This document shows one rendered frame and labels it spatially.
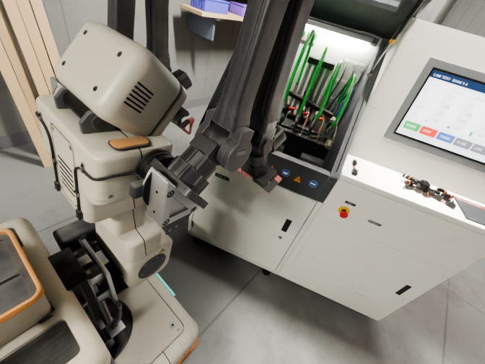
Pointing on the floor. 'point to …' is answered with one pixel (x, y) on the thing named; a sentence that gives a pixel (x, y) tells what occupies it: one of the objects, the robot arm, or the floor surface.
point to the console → (369, 240)
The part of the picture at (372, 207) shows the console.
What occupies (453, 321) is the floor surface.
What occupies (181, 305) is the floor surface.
